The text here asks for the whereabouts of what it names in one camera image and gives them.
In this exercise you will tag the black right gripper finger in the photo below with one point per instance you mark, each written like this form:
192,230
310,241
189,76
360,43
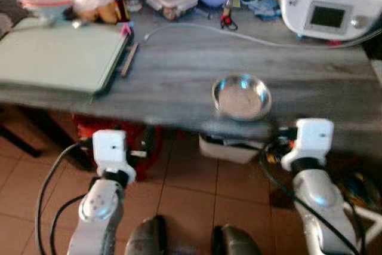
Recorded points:
239,135
242,124

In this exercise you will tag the round steel bowl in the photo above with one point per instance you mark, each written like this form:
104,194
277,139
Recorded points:
242,100

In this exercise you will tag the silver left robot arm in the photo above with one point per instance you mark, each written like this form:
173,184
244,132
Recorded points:
98,204

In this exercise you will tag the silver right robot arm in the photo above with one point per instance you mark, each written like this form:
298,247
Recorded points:
316,198

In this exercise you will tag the white box under table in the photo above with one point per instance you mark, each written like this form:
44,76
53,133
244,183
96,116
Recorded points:
230,150

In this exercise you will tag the red plastic crate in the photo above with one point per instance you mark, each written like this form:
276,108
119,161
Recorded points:
83,132

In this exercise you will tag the brown wooden stick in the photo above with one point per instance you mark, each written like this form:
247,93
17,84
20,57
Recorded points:
129,61

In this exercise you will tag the grey robot left foot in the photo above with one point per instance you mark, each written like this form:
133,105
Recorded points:
146,237

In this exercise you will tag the grey robot foot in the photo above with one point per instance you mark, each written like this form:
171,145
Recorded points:
146,237
236,243

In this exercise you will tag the dark round floor object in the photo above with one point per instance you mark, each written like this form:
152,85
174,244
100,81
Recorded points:
361,189

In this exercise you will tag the grey robot right foot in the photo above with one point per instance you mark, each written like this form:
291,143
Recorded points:
236,243

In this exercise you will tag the small pink clip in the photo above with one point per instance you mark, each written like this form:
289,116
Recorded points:
126,28

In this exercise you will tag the white metal rack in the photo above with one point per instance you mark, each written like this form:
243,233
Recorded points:
370,222

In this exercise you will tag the pale green cutting board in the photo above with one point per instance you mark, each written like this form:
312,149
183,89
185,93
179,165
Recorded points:
54,55

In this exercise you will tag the white kitchen machine with screen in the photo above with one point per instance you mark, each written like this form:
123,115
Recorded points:
298,4

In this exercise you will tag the white bowl with pink rim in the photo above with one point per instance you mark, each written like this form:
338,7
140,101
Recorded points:
45,4

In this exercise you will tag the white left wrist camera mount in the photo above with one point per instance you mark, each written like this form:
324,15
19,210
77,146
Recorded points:
110,147

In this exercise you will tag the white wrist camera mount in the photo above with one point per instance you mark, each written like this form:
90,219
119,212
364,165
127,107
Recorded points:
110,147
313,135

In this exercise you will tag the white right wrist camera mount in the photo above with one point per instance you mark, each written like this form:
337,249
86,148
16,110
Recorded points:
313,135

